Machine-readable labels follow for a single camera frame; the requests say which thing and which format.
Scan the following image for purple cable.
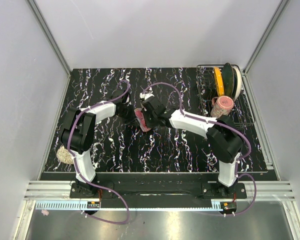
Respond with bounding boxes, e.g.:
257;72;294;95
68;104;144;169
139;82;258;217
66;79;131;225

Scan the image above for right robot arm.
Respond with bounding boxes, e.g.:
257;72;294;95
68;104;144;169
139;93;243;199

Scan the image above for red sunglasses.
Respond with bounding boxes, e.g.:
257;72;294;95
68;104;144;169
134;108;151;132

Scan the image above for white plate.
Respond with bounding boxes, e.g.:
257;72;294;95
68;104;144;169
232;66;243;101

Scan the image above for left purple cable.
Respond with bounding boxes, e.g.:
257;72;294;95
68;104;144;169
66;79;131;225

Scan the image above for black wire dish rack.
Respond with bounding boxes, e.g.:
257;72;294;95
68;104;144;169
196;62;255;129

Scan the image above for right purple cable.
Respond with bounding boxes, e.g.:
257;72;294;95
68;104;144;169
139;82;258;217

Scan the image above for beige patterned round coaster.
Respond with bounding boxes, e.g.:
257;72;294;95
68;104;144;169
56;145;74;165

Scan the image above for small pink scrap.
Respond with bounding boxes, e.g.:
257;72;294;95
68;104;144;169
41;209;50;216

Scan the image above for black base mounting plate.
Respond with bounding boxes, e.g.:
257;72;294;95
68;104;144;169
69;172;247;200

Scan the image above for aluminium rail frame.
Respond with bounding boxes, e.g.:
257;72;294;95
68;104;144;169
23;179;297;211

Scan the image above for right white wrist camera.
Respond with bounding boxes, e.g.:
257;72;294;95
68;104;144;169
139;92;154;102

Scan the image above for pink patterned mug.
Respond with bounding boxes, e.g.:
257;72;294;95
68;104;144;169
210;95;234;118

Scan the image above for dark green plate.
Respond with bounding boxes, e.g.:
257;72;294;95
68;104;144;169
221;62;235;99

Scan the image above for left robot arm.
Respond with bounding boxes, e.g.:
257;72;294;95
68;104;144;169
60;89;137;198

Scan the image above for yellow plate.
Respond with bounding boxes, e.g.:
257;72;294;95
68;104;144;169
213;66;225;97

